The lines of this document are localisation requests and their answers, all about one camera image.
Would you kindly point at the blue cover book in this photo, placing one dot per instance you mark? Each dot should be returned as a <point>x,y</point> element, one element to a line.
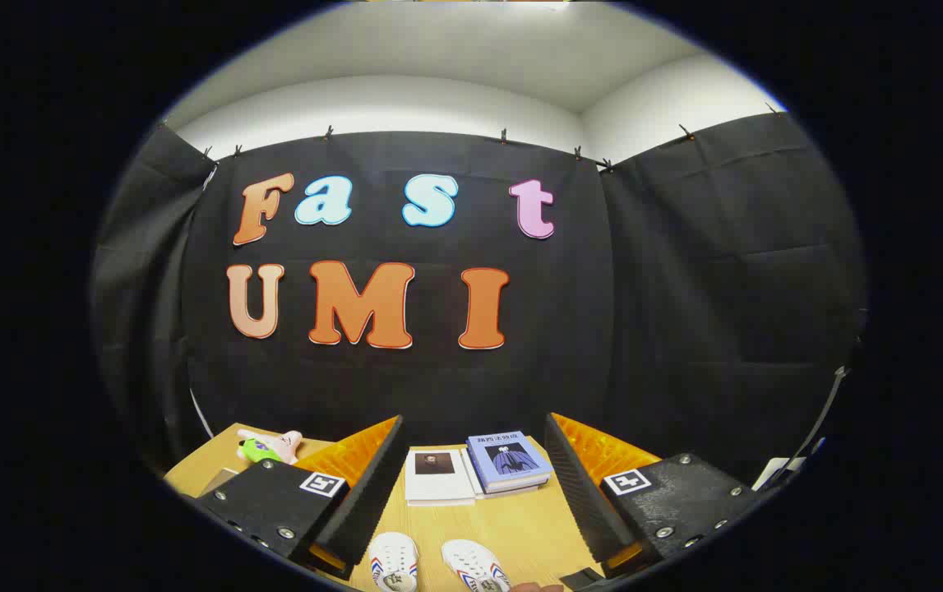
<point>508,456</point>

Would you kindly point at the pink star plush toy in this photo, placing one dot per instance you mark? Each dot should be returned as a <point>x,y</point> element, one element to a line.
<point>270,448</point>

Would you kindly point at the white canvas shoe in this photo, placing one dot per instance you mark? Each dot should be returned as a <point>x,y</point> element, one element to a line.
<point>393,555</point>
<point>471,563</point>

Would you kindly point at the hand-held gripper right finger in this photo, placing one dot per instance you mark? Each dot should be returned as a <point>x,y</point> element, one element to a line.
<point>586,501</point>

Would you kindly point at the white book with portrait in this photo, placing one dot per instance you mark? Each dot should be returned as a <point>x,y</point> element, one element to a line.
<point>438,487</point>

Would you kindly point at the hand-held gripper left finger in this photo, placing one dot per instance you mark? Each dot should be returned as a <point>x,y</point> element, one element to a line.
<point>364,510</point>

